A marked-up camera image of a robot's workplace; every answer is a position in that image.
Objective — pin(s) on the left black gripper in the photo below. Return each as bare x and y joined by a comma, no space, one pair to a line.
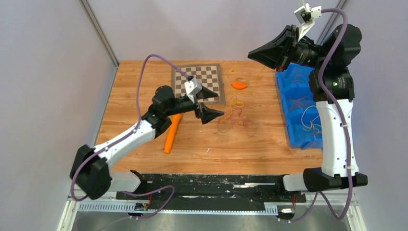
207,114

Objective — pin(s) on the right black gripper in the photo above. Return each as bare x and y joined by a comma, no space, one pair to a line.
273,54

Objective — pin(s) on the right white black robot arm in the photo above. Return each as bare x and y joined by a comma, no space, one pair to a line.
332,89

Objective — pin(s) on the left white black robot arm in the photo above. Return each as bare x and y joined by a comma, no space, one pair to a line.
92,165

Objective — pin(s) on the wooden chessboard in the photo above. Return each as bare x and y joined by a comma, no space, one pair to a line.
209,75

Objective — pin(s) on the orange carrot toy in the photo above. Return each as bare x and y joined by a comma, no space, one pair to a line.
172,133

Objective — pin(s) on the orange curved plastic piece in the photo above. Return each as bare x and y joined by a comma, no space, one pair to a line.
238,85

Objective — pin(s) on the blue three-compartment bin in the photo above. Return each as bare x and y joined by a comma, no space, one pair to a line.
302,121

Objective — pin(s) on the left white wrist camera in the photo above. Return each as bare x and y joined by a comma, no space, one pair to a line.
193,87

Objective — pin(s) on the right corner aluminium post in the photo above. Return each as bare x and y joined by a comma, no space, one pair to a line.
328,21

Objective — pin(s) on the corner aluminium post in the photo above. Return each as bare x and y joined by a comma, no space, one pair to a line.
89,12
328,21

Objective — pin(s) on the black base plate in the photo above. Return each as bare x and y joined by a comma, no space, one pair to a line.
210,191

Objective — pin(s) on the left corner aluminium post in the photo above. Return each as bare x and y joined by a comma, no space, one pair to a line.
89,12

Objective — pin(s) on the aluminium frame rail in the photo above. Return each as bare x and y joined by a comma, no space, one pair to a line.
138,207

